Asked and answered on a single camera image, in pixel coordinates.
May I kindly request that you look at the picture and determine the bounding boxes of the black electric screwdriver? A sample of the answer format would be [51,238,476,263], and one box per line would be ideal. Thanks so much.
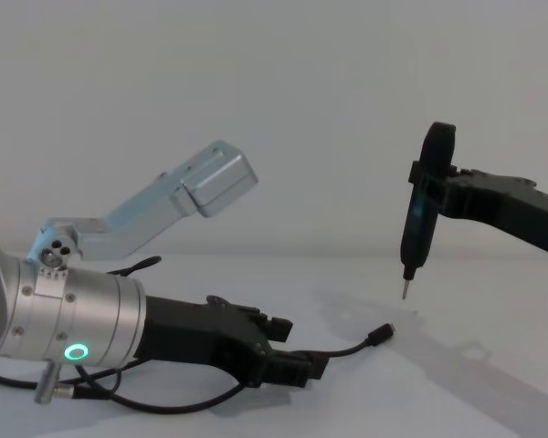
[398,121,460,301]

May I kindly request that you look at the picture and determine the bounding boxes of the white table cloth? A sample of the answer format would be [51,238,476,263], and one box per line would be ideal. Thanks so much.
[0,253,548,438]

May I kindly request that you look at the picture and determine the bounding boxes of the black cable with plug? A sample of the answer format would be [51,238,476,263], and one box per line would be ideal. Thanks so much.
[317,322,397,362]

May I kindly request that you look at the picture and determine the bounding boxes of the thin black camera cable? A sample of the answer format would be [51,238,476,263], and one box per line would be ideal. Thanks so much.
[103,255,163,278]

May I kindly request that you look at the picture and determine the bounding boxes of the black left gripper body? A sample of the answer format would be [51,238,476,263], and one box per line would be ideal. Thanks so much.
[135,295,276,388]

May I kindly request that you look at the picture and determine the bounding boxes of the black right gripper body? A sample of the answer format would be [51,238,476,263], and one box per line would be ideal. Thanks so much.
[447,169,548,257]

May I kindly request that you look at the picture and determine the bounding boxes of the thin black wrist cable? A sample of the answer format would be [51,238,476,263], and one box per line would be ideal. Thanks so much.
[0,362,247,417]

